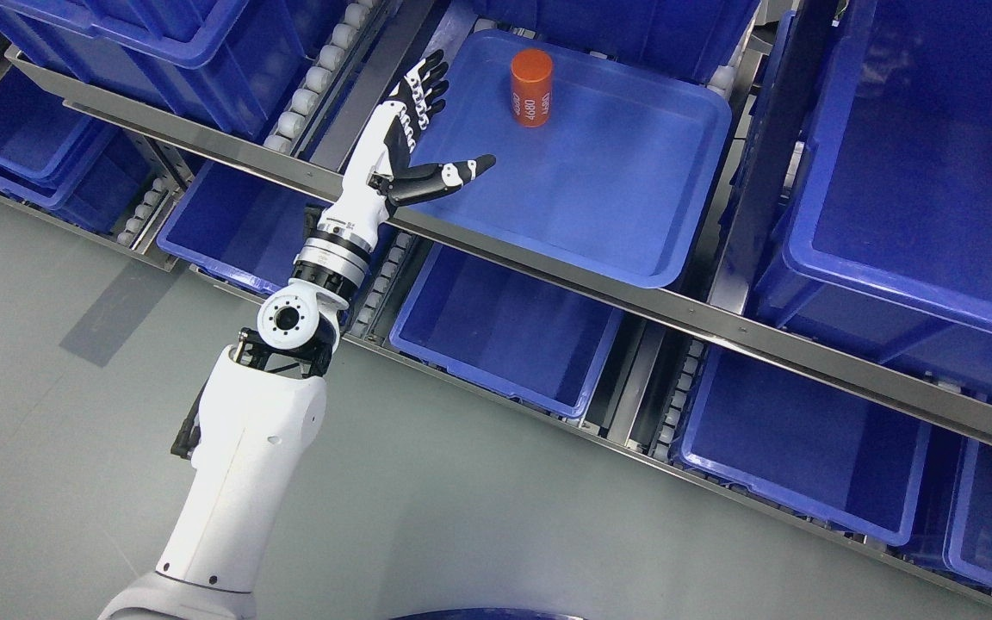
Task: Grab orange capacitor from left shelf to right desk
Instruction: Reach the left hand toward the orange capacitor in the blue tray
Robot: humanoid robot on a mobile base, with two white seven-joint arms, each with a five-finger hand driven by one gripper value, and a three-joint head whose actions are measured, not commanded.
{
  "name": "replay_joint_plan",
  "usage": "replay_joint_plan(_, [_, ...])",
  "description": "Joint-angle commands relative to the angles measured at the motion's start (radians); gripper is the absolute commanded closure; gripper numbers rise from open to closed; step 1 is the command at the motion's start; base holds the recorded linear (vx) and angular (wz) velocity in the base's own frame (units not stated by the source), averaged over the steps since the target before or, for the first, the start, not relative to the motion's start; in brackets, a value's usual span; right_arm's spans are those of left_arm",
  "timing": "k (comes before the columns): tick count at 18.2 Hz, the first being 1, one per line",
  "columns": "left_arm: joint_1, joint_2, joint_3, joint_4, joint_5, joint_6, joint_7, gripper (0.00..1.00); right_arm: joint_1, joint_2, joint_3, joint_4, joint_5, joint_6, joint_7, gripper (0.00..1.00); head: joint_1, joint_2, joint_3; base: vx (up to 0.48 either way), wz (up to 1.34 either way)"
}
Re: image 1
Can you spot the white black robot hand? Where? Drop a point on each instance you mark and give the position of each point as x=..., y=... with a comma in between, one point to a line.
x=380, y=176

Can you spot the orange cylindrical capacitor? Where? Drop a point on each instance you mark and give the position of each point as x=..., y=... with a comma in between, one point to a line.
x=532, y=86

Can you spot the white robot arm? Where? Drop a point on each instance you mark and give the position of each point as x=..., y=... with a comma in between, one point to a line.
x=255, y=426

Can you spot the lower blue bin left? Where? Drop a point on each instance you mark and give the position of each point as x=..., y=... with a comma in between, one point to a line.
x=239, y=228

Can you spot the blue bin top left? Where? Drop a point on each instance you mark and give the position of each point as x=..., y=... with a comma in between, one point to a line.
x=226, y=64

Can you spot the lower blue bin centre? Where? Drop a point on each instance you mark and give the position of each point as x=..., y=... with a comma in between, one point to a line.
x=512, y=334

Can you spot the shallow blue tray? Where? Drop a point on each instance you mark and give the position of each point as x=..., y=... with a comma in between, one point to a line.
x=615, y=182

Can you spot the stacked blue bins far left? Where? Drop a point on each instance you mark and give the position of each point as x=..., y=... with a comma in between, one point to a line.
x=75, y=167

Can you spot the large blue bin right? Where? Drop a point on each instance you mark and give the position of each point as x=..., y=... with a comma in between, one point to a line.
x=885, y=251

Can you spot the metal shelf rack frame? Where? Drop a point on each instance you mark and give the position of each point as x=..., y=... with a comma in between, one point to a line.
x=397, y=35

